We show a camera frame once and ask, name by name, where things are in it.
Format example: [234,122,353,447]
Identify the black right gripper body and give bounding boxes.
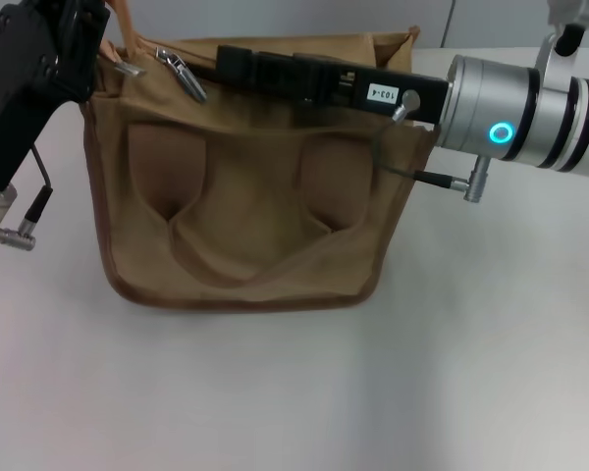
[318,63,454,124]

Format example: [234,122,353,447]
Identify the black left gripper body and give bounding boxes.
[0,0,69,190]

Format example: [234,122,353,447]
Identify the silver zipper pull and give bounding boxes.
[155,46,208,103]

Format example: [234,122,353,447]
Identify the khaki canvas food bag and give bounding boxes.
[82,0,436,313]

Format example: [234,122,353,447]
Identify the silver metal bag tab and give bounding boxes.
[113,59,147,79]

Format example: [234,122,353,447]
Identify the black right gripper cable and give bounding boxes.
[370,87,495,202]

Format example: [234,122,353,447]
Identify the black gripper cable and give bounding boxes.
[0,146,55,251]
[370,87,495,202]

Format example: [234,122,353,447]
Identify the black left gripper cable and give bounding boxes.
[0,146,55,251]

